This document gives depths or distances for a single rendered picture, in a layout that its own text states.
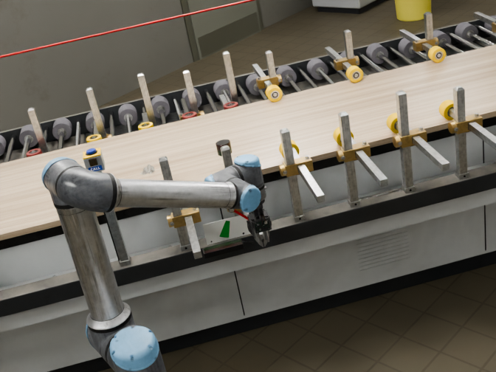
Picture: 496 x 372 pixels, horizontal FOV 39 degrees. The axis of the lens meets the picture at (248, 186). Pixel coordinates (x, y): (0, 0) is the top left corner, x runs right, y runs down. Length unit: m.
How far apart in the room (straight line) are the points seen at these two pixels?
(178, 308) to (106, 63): 4.09
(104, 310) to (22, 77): 4.50
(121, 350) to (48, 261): 1.05
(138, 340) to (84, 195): 0.53
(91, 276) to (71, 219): 0.21
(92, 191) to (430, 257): 2.07
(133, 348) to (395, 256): 1.68
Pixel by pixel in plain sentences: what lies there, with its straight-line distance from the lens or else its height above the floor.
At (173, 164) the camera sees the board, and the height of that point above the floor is 0.90.
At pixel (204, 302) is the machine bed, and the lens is 3.41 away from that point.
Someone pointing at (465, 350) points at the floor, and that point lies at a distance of 3.36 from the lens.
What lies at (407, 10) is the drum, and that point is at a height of 0.12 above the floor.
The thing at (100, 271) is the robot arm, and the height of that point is 1.08.
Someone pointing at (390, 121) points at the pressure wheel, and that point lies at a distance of 3.18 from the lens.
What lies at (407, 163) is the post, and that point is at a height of 0.84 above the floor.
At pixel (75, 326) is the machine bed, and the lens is 3.44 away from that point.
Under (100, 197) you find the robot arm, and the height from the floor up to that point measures 1.38.
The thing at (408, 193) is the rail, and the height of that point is 0.70.
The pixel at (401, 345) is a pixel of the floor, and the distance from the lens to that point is 3.40.
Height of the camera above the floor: 2.25
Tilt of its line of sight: 27 degrees down
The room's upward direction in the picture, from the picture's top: 11 degrees counter-clockwise
